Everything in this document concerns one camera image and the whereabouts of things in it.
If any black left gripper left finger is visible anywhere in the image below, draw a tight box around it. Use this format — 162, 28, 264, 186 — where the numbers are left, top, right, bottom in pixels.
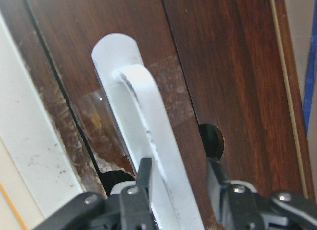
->
35, 158, 155, 230

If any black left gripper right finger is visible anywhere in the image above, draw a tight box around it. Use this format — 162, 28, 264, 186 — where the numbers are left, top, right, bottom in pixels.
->
207, 158, 317, 230

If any white drawer handle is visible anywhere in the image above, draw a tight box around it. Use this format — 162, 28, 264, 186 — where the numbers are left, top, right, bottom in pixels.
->
91, 33, 204, 230

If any brown wooden drawer cabinet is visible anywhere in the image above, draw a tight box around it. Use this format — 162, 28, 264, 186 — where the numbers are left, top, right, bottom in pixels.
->
0, 0, 315, 230

